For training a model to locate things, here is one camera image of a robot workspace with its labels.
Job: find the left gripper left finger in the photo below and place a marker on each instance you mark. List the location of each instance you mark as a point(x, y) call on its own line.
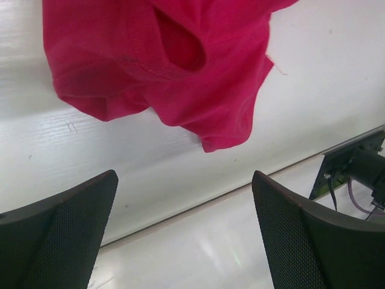
point(54, 242)

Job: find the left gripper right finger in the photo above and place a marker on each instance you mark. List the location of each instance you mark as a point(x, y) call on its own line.
point(311, 246)

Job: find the pink t shirt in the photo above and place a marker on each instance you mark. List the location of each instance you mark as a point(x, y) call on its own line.
point(197, 64)

